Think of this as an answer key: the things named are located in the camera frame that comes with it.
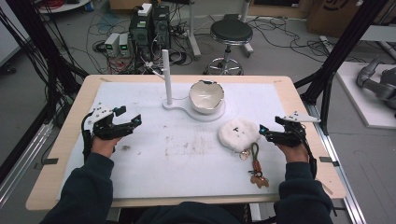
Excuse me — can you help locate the cardboard box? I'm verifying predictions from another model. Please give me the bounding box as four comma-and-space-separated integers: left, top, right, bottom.
305, 0, 363, 39

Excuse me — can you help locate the white fluffy pouch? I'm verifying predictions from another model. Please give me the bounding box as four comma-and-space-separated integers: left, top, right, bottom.
217, 118, 266, 154

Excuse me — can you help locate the left hand-held gripper cable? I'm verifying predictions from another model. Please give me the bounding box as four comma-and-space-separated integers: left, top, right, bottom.
80, 111, 95, 161

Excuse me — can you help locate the wooden table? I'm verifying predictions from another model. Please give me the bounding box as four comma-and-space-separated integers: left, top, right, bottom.
24, 73, 347, 213

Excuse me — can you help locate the grey power supply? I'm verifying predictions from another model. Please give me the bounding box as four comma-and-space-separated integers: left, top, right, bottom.
104, 32, 121, 58
118, 33, 132, 58

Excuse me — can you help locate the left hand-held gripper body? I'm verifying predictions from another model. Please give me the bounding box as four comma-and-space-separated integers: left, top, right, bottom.
84, 103, 134, 141

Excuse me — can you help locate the person's right hand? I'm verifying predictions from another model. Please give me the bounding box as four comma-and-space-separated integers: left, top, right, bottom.
276, 142, 310, 163

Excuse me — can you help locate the person's left hand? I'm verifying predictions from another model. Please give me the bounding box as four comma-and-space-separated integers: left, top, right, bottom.
91, 135, 121, 159

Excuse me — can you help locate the white stand with pole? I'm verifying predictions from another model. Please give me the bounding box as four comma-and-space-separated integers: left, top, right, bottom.
148, 49, 227, 123

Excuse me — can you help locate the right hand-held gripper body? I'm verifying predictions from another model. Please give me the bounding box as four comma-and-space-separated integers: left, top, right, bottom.
272, 110, 321, 148

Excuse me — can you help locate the person's torso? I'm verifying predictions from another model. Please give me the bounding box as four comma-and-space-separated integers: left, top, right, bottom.
135, 201, 250, 224

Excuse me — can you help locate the black computer tower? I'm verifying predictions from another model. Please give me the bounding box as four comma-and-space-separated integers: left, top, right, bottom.
151, 5, 172, 50
128, 3, 154, 62

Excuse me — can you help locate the black round stool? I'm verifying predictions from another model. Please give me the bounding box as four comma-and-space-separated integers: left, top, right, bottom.
203, 18, 255, 77

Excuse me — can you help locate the white table mat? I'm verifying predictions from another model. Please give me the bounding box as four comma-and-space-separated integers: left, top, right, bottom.
55, 80, 290, 201

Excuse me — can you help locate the white ceramic bowl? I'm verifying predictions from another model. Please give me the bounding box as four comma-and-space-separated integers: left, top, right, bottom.
188, 79, 226, 115

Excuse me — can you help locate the hand-held gripper cable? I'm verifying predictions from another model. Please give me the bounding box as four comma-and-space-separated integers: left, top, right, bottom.
298, 129, 318, 181
80, 111, 95, 161

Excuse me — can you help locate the right hand-held gripper cable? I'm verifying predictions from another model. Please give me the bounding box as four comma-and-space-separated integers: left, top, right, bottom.
298, 129, 318, 181

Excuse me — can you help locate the white floor platform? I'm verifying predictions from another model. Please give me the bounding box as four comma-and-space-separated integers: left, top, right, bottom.
335, 61, 396, 131

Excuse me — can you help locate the keychain with brown charm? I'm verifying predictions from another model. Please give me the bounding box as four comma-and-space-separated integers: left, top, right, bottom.
238, 142, 271, 189

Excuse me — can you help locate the tangle of floor cables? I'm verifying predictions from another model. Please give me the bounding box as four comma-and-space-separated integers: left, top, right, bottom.
83, 6, 368, 76

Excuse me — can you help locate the aluminium rail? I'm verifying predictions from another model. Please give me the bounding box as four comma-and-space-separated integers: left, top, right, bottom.
0, 121, 54, 209
303, 102, 369, 224

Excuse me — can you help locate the black frame post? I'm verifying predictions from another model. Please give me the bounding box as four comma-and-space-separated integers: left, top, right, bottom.
293, 0, 390, 135
5, 0, 90, 129

